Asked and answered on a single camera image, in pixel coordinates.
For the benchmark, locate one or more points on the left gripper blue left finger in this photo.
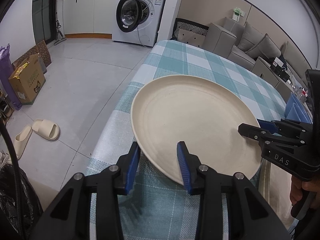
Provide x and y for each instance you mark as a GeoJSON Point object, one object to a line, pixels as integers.
{"type": "Point", "coordinates": [117, 179]}

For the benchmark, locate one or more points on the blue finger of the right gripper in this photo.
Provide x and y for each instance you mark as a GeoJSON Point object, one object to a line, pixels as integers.
{"type": "Point", "coordinates": [270, 126]}
{"type": "Point", "coordinates": [253, 132]}

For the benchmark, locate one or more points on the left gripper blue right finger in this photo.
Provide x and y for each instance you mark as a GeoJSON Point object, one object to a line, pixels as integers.
{"type": "Point", "coordinates": [202, 180]}

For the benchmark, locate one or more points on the blue bowl front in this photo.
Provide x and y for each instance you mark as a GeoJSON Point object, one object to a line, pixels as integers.
{"type": "Point", "coordinates": [294, 110]}

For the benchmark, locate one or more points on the large cream plate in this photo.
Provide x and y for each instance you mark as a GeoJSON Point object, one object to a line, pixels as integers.
{"type": "Point", "coordinates": [199, 112]}

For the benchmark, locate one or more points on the white kitchen counter cabinets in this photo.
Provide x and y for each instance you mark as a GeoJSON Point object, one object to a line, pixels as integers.
{"type": "Point", "coordinates": [88, 18]}

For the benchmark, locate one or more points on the right hand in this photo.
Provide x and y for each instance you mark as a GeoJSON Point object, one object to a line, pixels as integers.
{"type": "Point", "coordinates": [296, 190]}

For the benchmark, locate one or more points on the cream plate stack top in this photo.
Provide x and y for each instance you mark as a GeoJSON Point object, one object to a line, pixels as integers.
{"type": "Point", "coordinates": [275, 186]}

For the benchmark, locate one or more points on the teal checked tablecloth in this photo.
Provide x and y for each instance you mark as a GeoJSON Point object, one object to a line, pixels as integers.
{"type": "Point", "coordinates": [158, 207]}

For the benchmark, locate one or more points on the grey side cabinet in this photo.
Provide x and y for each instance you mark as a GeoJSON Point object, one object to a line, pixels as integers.
{"type": "Point", "coordinates": [263, 70]}

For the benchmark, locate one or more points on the black box on cabinet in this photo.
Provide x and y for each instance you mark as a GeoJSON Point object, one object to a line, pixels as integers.
{"type": "Point", "coordinates": [279, 67]}

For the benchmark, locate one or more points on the grey cushion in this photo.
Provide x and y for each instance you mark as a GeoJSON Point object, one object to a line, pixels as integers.
{"type": "Point", "coordinates": [265, 49]}

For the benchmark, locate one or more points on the cream slipper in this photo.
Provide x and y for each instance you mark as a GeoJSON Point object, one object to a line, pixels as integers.
{"type": "Point", "coordinates": [47, 129]}
{"type": "Point", "coordinates": [21, 140]}

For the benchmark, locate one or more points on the grey sofa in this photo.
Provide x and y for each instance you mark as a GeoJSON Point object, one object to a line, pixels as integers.
{"type": "Point", "coordinates": [231, 40]}

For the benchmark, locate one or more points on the cardboard box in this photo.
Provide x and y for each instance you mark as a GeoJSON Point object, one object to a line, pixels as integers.
{"type": "Point", "coordinates": [28, 79]}

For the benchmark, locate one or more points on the purple bag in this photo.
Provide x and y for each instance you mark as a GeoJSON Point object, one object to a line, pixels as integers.
{"type": "Point", "coordinates": [6, 71]}

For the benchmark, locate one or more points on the white washing machine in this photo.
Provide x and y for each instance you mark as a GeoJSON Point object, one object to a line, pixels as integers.
{"type": "Point", "coordinates": [137, 21]}

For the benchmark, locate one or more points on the green white wall socket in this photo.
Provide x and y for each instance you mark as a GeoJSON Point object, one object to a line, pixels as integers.
{"type": "Point", "coordinates": [237, 13]}

